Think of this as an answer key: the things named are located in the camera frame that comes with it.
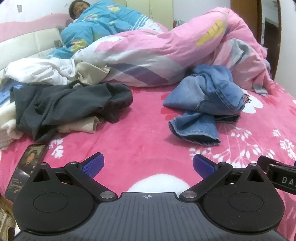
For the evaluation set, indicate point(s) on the white garment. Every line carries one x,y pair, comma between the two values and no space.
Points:
39,69

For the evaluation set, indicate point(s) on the pink carrot print quilt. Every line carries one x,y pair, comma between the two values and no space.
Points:
175,46

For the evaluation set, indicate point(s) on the pale yellow wardrobe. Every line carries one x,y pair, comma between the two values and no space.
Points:
150,11

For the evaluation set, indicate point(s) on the dark grey garment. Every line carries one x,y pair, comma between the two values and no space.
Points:
60,104

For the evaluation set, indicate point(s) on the black smartphone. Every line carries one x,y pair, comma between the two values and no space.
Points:
25,169

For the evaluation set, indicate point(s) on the blue denim jeans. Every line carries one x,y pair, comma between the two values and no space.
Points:
203,92

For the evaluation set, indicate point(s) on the beige garment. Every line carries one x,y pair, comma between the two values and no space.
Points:
92,74

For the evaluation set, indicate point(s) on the tan garment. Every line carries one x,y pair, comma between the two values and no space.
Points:
81,125

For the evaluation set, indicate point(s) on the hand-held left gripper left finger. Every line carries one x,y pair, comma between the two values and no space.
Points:
93,164

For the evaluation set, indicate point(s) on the light blue cloth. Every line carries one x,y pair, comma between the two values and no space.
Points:
5,95

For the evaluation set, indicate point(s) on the blue patterned quilt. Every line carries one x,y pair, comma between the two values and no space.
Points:
99,25

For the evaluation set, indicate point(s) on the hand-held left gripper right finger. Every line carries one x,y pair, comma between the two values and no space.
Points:
203,165

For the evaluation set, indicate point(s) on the cream fleece garment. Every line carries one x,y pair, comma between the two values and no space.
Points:
7,125

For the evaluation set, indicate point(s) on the brown wooden door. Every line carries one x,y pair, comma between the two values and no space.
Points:
276,34

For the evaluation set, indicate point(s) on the white padded headboard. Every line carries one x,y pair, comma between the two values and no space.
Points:
27,46

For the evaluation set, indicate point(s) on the pink floral bed sheet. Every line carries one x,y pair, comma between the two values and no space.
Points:
138,129

